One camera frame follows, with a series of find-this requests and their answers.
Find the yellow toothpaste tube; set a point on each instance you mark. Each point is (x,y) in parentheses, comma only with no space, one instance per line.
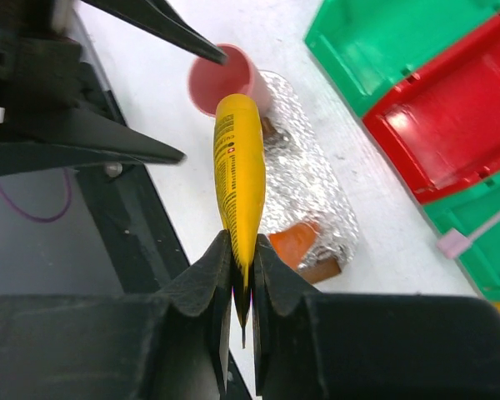
(240,184)

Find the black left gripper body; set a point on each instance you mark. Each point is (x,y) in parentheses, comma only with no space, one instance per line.
(38,72)

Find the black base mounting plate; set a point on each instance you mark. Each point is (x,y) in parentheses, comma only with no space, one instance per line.
(137,233)

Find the left green plastic bin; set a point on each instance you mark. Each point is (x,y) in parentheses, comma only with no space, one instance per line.
(368,46)

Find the brown tray handle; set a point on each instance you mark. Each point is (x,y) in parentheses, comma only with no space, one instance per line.
(321,271)
(271,127)

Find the white toothbrush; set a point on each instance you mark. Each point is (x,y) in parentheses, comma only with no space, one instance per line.
(453,243)

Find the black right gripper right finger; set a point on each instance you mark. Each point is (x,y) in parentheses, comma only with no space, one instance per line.
(315,345)

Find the left brown tray handle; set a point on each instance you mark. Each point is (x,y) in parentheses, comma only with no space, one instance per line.
(271,127)

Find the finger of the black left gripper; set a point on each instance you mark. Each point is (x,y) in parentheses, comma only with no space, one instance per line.
(24,154)
(161,20)

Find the pink plastic cup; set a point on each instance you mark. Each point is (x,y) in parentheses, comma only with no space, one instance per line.
(208,83)

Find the orange toothpaste tube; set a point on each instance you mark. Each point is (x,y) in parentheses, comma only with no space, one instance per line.
(292,244)

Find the clear textured glass tray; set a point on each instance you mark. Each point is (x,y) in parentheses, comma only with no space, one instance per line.
(301,186)

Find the red plastic bin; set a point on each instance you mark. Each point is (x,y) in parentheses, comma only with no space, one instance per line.
(440,127)

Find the right green plastic bin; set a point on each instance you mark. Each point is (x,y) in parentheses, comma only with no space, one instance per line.
(466,211)

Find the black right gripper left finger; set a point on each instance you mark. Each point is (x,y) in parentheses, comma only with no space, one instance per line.
(108,346)

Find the green plastic bin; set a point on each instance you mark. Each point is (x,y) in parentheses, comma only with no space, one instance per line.
(466,211)
(368,46)

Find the right brown tray handle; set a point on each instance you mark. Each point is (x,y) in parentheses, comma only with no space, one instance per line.
(321,271)

